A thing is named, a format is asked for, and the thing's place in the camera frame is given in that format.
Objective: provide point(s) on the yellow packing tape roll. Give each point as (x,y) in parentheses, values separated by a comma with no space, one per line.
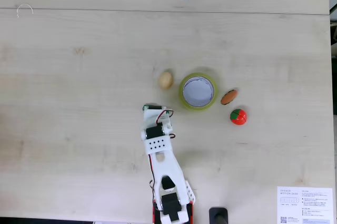
(182,96)

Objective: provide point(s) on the beige toy egg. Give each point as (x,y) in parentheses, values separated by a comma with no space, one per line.
(166,80)

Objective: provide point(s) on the black pole with clamp base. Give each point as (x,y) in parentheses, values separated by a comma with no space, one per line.
(218,216)

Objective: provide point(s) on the green toy cucumber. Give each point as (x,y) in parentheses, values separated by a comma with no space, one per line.
(144,108)

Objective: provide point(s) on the white printed paper sheet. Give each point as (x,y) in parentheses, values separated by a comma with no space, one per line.
(302,208)

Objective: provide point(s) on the toy hot dog burger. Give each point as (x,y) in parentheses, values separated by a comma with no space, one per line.
(229,97)

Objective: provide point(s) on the red toy tomato green top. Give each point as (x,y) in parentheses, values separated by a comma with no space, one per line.
(239,117)

